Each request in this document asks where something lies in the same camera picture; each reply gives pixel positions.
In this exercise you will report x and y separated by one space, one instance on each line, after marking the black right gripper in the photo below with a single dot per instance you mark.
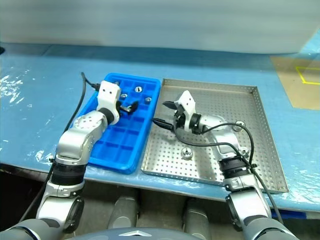
179 118

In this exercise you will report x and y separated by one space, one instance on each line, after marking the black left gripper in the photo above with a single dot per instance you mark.
119 107

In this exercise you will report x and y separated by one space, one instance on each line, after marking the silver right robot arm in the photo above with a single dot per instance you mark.
225 135

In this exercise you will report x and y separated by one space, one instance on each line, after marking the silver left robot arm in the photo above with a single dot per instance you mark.
80 130

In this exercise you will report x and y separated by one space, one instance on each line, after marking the blue plastic compartment tray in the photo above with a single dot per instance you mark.
125 140

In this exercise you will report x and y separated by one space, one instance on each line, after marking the silver nut on tray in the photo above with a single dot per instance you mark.
187 153

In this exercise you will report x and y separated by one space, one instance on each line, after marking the perforated steel tray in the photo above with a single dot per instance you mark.
205 165

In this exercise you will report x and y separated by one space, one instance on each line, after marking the grey rounded robot leg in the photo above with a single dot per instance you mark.
197 220
123 212

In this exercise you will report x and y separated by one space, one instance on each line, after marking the brown flat panel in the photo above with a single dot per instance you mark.
287 85

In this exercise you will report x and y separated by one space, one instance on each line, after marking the grey robot torso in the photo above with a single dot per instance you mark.
135 235

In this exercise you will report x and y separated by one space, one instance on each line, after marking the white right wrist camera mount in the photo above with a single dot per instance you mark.
187 102

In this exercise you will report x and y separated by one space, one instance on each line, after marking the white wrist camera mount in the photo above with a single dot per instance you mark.
108 93
187 102

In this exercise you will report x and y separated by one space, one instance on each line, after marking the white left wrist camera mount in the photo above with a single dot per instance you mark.
108 93

